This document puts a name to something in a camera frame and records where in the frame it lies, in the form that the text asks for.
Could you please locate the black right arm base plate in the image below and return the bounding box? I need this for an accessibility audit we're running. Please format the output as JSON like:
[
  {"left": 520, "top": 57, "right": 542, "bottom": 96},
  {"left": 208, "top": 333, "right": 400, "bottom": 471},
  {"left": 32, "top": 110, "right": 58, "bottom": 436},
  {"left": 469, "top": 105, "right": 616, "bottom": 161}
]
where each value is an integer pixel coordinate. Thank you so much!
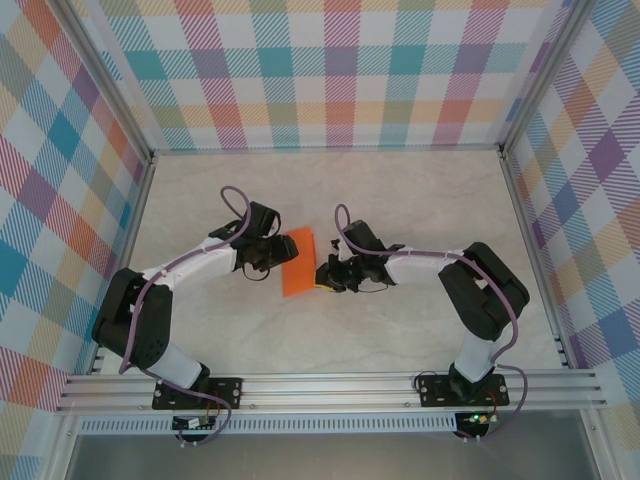
[{"left": 417, "top": 373, "right": 511, "bottom": 409}]

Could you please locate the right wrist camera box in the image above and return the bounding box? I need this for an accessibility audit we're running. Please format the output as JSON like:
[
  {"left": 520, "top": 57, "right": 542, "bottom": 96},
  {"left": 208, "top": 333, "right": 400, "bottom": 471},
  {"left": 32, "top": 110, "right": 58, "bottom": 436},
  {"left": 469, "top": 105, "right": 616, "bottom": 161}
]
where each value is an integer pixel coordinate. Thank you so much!
[{"left": 341, "top": 219, "right": 387, "bottom": 254}]

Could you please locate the red and black wire pair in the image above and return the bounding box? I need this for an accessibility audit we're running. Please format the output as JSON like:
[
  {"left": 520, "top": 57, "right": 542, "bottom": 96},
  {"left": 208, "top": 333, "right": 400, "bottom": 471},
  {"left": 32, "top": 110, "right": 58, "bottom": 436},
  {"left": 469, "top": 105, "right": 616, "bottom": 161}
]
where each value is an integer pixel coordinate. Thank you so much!
[
  {"left": 205, "top": 392, "right": 227, "bottom": 424},
  {"left": 485, "top": 387, "right": 503, "bottom": 422}
]

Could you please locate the thin black left gripper wire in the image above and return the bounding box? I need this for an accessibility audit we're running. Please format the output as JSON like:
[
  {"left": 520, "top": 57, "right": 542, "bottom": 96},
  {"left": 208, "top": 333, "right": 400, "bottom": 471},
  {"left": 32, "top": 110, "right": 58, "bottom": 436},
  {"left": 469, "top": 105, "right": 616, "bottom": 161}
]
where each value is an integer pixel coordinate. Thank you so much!
[{"left": 241, "top": 262, "right": 274, "bottom": 282}]

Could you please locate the aluminium side rail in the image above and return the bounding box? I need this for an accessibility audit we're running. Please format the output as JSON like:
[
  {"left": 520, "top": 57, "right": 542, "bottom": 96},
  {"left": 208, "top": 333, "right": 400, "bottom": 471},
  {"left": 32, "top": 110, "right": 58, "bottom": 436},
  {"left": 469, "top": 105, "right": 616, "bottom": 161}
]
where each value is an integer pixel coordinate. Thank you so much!
[
  {"left": 87, "top": 152, "right": 159, "bottom": 376},
  {"left": 499, "top": 147, "right": 576, "bottom": 371}
]

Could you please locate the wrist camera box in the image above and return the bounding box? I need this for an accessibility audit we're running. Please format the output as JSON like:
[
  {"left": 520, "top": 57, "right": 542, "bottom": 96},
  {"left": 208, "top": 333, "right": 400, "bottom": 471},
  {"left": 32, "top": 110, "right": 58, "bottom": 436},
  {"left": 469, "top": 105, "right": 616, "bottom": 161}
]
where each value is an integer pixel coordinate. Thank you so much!
[
  {"left": 341, "top": 219, "right": 387, "bottom": 254},
  {"left": 247, "top": 201, "right": 282, "bottom": 237}
]

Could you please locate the aluminium frame post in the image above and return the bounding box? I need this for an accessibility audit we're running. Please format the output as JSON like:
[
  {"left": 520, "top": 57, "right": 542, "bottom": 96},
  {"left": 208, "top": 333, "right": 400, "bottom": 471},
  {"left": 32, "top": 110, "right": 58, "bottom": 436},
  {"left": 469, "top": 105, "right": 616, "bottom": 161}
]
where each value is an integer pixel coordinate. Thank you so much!
[
  {"left": 499, "top": 0, "right": 589, "bottom": 156},
  {"left": 57, "top": 0, "right": 154, "bottom": 164}
]

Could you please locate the thin black right gripper wire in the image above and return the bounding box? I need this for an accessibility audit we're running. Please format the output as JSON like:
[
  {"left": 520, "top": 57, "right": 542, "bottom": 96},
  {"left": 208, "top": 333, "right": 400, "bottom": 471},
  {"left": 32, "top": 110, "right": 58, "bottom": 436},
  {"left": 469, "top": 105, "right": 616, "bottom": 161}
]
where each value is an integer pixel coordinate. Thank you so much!
[{"left": 357, "top": 279, "right": 399, "bottom": 297}]

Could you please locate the perforated metal cable tray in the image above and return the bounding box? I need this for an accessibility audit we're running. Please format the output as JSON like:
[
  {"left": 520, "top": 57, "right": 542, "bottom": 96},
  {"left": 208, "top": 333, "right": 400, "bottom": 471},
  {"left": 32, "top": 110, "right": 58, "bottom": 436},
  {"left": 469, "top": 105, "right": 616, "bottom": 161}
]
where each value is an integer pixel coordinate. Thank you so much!
[{"left": 77, "top": 414, "right": 464, "bottom": 435}]

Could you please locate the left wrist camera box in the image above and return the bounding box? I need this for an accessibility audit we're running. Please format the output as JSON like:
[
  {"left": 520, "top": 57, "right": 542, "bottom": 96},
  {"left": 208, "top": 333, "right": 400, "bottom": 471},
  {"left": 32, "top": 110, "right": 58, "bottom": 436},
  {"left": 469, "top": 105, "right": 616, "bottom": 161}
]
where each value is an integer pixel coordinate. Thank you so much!
[{"left": 247, "top": 201, "right": 282, "bottom": 237}]

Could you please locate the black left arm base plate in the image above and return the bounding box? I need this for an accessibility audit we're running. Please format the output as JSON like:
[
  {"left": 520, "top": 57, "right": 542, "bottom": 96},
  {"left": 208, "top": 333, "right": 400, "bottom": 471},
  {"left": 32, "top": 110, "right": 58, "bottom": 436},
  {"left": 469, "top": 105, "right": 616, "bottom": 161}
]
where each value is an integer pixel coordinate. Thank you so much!
[{"left": 151, "top": 377, "right": 245, "bottom": 412}]

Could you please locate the aluminium mounting rail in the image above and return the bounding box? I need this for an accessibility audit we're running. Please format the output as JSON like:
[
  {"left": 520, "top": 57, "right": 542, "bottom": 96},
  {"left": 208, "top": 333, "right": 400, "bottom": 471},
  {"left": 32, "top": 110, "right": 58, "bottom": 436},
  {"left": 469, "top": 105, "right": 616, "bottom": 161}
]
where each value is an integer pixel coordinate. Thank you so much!
[{"left": 54, "top": 369, "right": 609, "bottom": 414}]

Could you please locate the orange paper sheet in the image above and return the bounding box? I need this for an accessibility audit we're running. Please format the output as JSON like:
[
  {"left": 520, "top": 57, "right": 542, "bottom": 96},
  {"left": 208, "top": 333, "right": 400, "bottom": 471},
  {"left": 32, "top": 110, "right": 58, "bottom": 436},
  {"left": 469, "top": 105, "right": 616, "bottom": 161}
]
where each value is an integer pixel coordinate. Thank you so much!
[{"left": 280, "top": 225, "right": 320, "bottom": 299}]

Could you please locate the grey metal panel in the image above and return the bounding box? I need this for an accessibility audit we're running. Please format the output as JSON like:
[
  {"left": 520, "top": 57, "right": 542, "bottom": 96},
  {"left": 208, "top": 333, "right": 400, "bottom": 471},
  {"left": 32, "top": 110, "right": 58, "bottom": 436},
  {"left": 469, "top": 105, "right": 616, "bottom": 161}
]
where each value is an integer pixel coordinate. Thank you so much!
[{"left": 64, "top": 432, "right": 601, "bottom": 480}]

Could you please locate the thin black gripper wire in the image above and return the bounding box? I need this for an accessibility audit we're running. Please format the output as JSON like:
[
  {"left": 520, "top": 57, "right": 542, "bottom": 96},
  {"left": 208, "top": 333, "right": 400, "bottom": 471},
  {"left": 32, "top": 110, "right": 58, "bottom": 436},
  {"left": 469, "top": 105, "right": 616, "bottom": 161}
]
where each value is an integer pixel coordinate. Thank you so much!
[
  {"left": 241, "top": 262, "right": 274, "bottom": 282},
  {"left": 357, "top": 279, "right": 399, "bottom": 297}
]

